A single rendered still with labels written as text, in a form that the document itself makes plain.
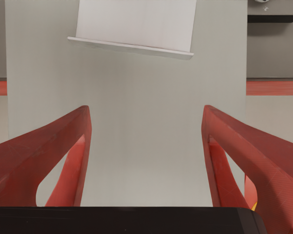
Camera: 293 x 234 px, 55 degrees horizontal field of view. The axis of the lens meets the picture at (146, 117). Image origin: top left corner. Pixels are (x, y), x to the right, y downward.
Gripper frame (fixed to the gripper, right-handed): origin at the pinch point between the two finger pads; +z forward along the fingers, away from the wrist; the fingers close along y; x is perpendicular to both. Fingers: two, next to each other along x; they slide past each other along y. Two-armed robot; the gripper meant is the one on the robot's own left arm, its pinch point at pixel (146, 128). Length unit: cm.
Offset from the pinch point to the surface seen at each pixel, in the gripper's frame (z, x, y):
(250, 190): 19.3, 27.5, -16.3
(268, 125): 87, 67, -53
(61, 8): 11.8, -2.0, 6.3
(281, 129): 86, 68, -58
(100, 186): 4.6, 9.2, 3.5
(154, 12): 11.5, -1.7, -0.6
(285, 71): 20.8, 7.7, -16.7
